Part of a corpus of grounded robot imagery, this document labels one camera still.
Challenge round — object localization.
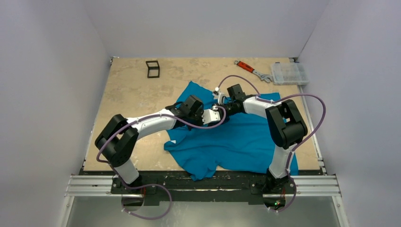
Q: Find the blue t-shirt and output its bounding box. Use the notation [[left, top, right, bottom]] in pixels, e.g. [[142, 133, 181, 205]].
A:
[[164, 81, 299, 182]]

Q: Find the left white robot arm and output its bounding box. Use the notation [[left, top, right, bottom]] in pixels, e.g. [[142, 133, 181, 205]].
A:
[[95, 95, 204, 193]]

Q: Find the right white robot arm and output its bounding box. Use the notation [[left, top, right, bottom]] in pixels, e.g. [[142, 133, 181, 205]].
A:
[[213, 84, 308, 192]]

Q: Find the clear plastic organizer box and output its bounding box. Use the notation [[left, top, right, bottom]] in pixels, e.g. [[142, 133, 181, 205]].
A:
[[271, 62, 309, 85]]

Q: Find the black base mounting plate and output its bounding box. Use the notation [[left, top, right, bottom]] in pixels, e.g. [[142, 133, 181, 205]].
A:
[[78, 169, 326, 208]]

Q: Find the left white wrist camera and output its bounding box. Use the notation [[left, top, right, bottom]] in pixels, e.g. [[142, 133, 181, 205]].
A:
[[201, 106, 222, 125]]

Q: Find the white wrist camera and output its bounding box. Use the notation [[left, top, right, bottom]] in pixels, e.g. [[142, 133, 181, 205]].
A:
[[212, 87, 226, 105], [201, 106, 222, 125]]

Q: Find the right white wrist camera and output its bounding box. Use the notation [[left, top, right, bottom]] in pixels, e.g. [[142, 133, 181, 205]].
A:
[[212, 87, 226, 105]]

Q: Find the red handled adjustable wrench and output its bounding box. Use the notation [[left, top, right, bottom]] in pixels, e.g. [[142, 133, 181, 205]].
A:
[[234, 60, 273, 83]]

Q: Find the black wire frame stand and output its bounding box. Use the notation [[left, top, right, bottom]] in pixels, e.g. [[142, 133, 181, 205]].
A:
[[145, 60, 160, 79]]

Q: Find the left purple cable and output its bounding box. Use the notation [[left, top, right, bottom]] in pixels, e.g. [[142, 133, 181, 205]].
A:
[[96, 105, 227, 220]]

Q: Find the aluminium rail frame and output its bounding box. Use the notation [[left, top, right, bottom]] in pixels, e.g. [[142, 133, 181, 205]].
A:
[[65, 175, 341, 197]]

